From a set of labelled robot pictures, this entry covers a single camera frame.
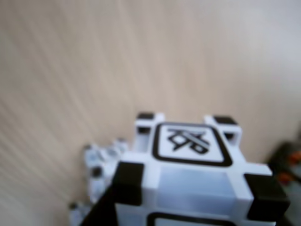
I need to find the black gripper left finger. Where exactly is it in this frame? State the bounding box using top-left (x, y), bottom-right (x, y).
top-left (81, 174), bottom-right (116, 226)

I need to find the white cube with lightning symbol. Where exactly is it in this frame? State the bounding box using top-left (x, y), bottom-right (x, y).
top-left (82, 137), bottom-right (129, 204)

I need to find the white cube with crossed symbol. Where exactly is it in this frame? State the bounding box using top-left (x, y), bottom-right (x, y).
top-left (115, 112), bottom-right (291, 226)

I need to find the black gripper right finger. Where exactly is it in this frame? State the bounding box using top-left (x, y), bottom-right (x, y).
top-left (275, 215), bottom-right (295, 226)

